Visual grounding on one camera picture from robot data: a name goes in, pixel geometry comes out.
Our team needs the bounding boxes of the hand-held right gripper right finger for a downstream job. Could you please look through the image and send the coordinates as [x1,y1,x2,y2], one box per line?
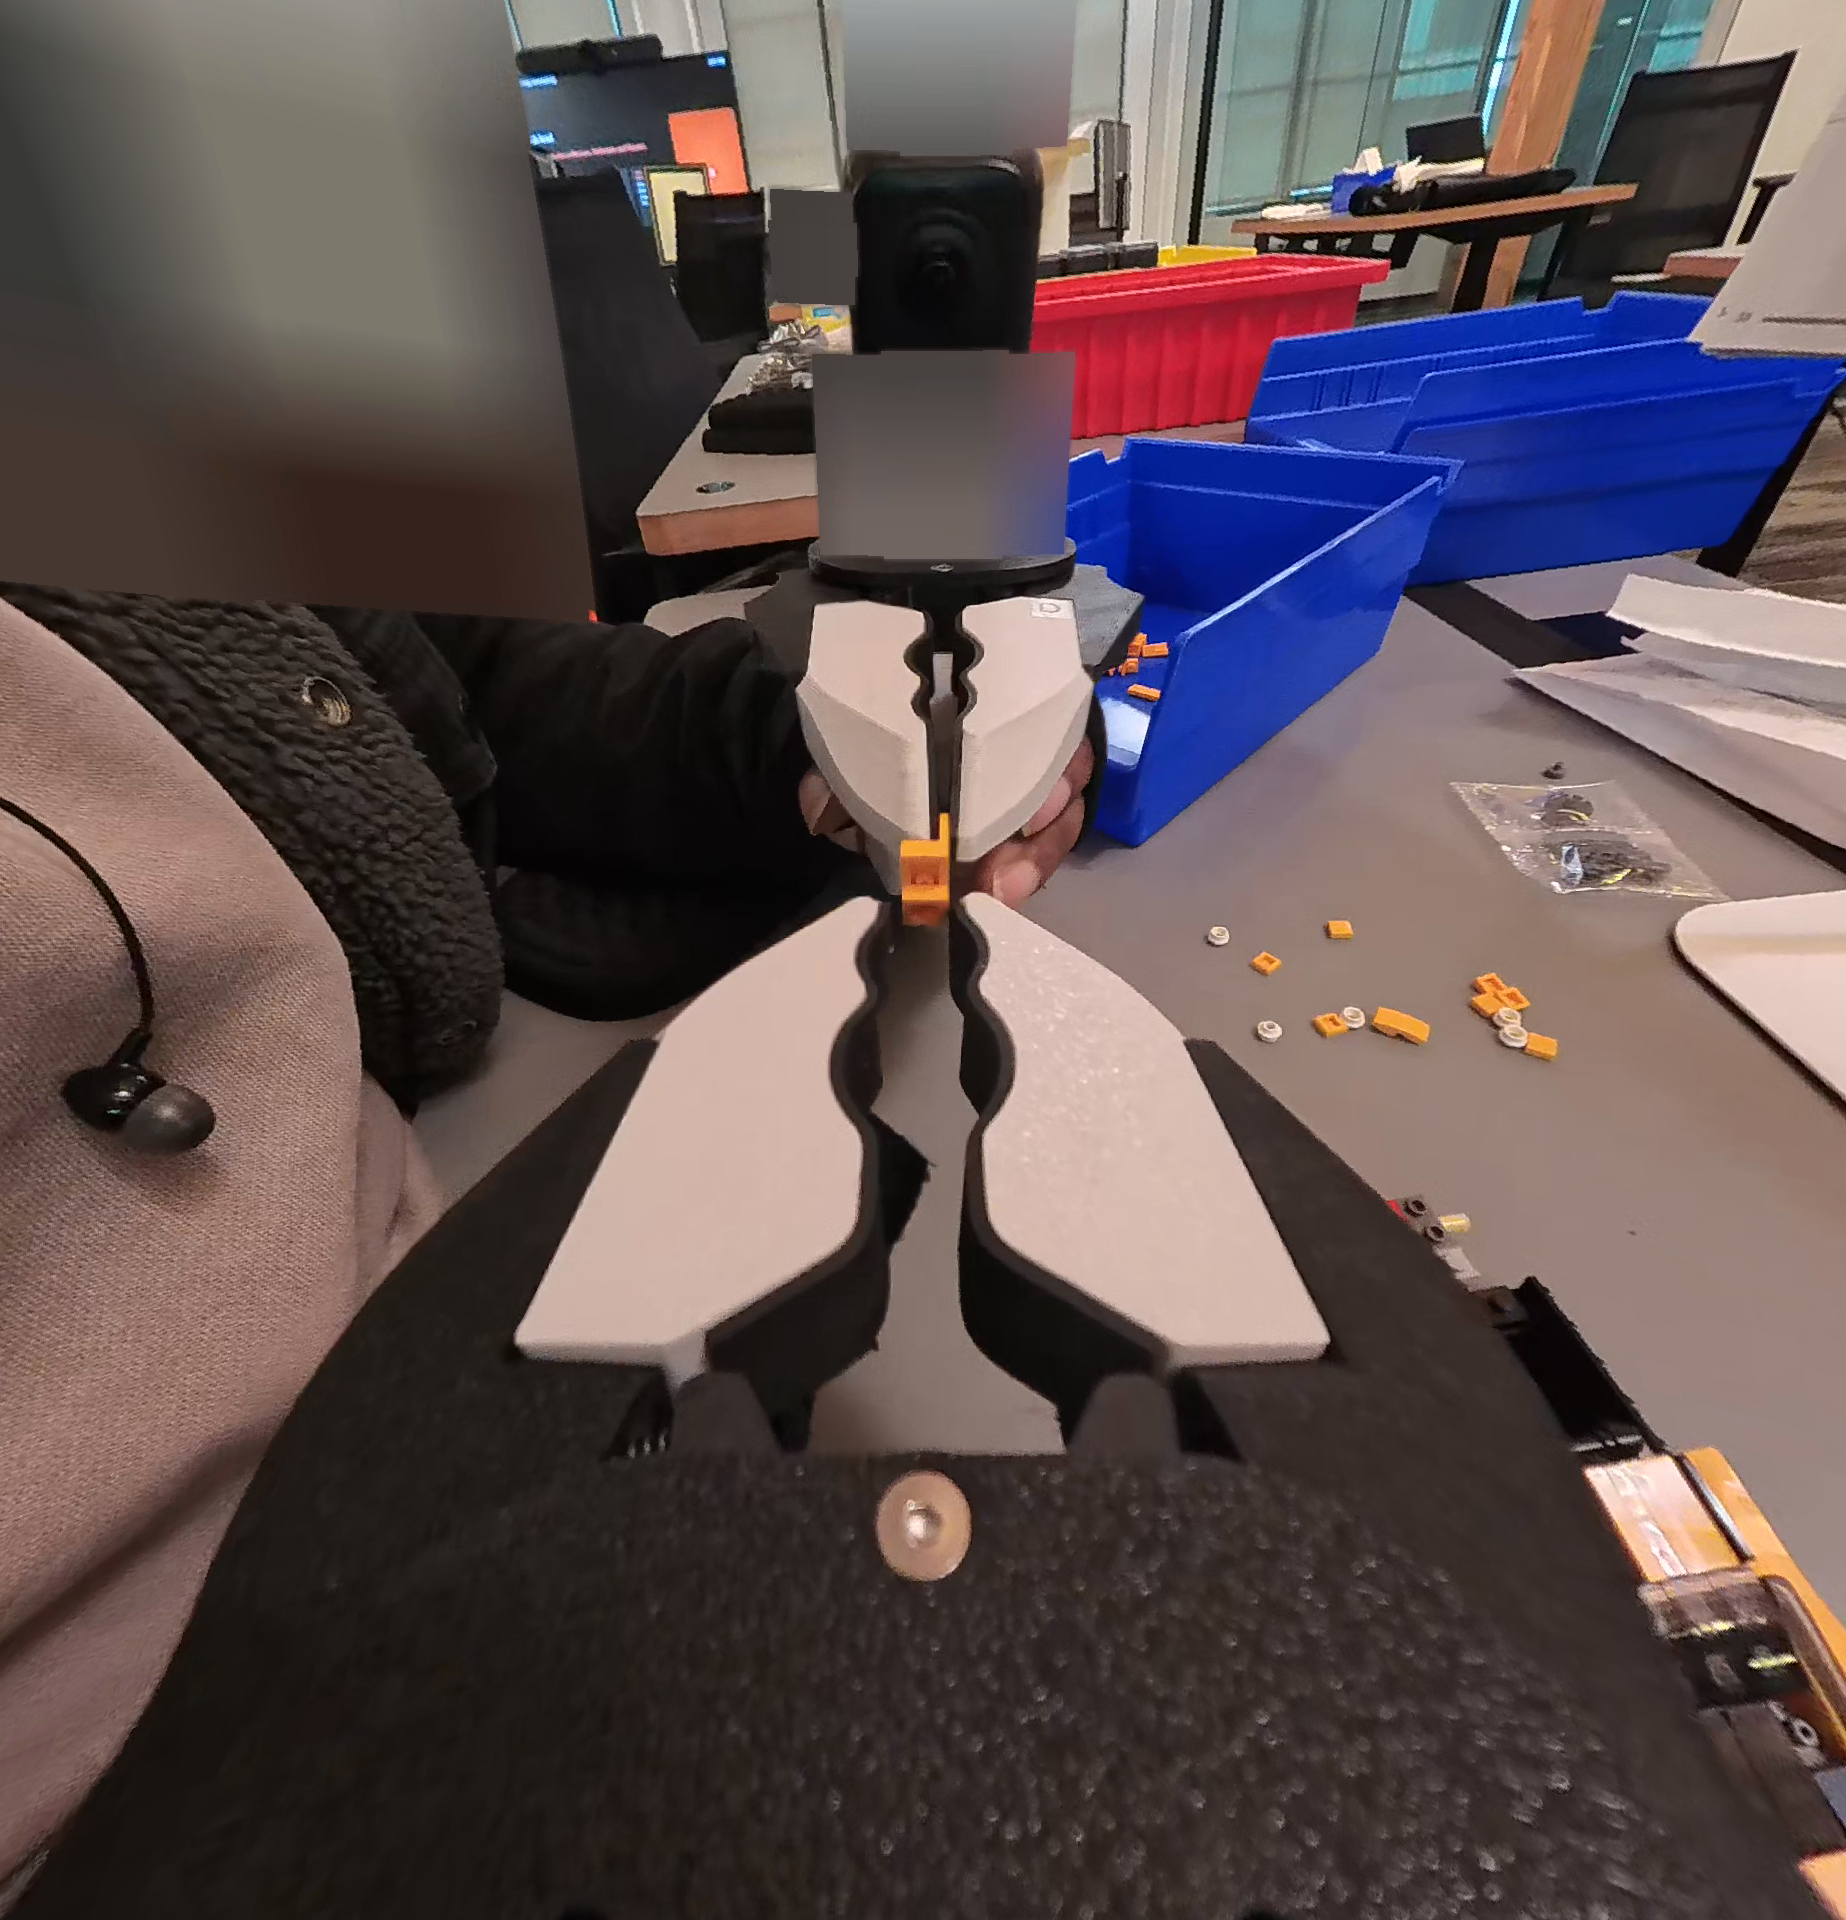
[951,893,1332,1452]

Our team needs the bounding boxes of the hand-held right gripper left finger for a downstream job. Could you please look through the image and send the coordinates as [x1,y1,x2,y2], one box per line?
[515,895,938,1452]

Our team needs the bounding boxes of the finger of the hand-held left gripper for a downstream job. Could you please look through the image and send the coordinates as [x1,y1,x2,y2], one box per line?
[792,599,949,889]
[943,595,1099,873]

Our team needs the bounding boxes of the orange black lego car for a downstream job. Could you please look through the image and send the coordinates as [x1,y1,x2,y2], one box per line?
[1388,1191,1846,1920]

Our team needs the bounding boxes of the lego instruction booklet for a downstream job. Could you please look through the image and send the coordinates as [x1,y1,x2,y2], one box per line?
[1688,52,1846,364]

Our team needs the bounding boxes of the person's left forearm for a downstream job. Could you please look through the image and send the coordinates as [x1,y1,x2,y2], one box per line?
[413,607,822,1026]

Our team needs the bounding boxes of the scattered orange white lego pieces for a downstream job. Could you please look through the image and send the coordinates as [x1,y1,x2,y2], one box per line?
[1206,918,1562,1063]

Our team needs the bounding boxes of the person's left hand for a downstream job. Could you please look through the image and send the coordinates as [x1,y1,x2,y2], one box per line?
[980,740,1099,910]

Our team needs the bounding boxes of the black padded case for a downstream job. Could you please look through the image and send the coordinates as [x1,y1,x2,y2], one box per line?
[702,380,822,458]

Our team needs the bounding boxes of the red plastic bin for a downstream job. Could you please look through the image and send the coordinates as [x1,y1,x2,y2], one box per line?
[1028,253,1393,441]

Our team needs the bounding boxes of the grey table wooden edge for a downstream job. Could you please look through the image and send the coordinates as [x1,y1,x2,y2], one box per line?
[635,350,831,559]

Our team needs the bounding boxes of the lit computer monitor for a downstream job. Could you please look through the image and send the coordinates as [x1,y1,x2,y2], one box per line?
[515,41,753,273]

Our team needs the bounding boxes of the cluttered wooden desk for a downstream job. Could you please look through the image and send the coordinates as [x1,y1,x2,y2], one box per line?
[1229,177,1641,310]

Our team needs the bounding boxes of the clear bag of dark pieces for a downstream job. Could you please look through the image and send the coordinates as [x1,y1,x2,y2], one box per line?
[1448,761,1721,901]

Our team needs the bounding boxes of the beige hooded sweatshirt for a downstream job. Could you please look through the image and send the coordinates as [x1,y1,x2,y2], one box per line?
[0,578,447,1920]

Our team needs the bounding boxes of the wooden pillar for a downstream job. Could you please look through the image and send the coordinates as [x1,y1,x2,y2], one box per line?
[1476,0,1612,193]

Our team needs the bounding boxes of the long blue plastic bin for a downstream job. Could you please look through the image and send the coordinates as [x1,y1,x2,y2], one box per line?
[1244,292,1846,588]

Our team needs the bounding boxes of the white book stand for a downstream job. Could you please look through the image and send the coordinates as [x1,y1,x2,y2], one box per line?
[1671,890,1846,1135]

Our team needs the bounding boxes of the black mesh office chair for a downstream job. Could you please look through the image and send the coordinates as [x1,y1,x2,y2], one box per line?
[1552,52,1802,306]

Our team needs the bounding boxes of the glass window wall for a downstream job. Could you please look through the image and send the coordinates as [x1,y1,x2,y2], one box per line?
[1200,0,1523,216]

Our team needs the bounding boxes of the black earbud with cable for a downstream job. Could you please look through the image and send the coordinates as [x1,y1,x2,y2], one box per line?
[0,778,218,1158]

